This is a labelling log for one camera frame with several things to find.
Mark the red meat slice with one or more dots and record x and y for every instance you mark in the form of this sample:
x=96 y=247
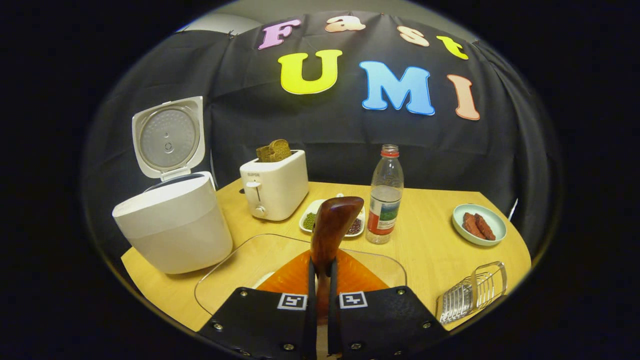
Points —
x=471 y=225
x=486 y=228

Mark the brown bread slice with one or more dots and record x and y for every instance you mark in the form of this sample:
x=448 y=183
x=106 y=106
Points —
x=263 y=154
x=280 y=150

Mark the clear glass rice container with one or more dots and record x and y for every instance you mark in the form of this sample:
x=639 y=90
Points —
x=240 y=265

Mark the white toaster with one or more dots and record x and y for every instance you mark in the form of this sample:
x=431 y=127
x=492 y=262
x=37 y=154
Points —
x=280 y=190

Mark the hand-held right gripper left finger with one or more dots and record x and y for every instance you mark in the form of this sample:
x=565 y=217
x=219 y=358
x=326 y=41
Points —
x=265 y=320

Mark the pale green plate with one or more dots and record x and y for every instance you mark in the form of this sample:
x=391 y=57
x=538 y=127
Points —
x=497 y=222

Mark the white rice cooker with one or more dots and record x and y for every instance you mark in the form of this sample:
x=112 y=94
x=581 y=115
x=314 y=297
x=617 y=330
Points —
x=175 y=230

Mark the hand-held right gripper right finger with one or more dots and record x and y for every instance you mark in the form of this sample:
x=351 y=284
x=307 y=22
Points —
x=380 y=320

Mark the white divided bean dish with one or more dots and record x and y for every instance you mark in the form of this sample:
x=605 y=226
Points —
x=310 y=220

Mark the brown wooden spoon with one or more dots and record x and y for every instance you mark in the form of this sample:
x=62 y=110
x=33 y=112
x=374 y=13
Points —
x=332 y=225

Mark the black backdrop cloth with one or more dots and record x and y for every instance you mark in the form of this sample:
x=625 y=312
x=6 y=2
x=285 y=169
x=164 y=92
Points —
x=325 y=135

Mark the clear plastic water bottle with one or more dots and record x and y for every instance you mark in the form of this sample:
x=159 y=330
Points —
x=385 y=200

